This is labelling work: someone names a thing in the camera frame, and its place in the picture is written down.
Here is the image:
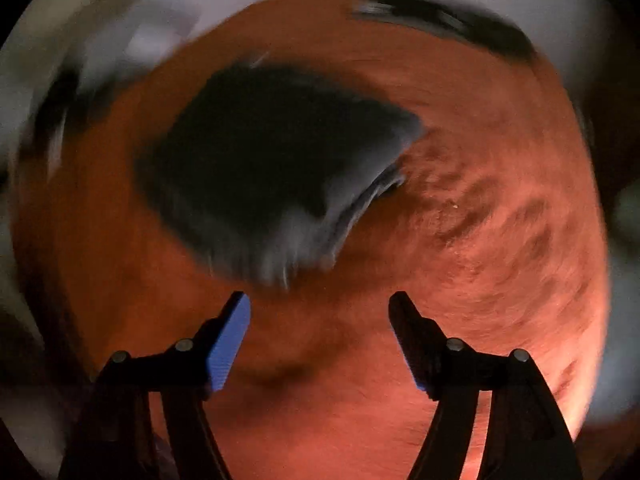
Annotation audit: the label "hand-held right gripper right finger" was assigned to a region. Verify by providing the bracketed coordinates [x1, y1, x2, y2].
[388, 291, 583, 480]

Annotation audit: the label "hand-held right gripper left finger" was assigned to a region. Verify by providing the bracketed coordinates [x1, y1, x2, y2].
[59, 291, 252, 480]

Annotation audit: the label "orange blanket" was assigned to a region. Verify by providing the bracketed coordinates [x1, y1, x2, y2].
[10, 0, 611, 480]

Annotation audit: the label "black printed garment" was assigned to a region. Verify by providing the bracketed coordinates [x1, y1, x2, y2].
[350, 0, 541, 63]

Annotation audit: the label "dark grey pants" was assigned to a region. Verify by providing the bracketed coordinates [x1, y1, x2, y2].
[134, 60, 427, 291]

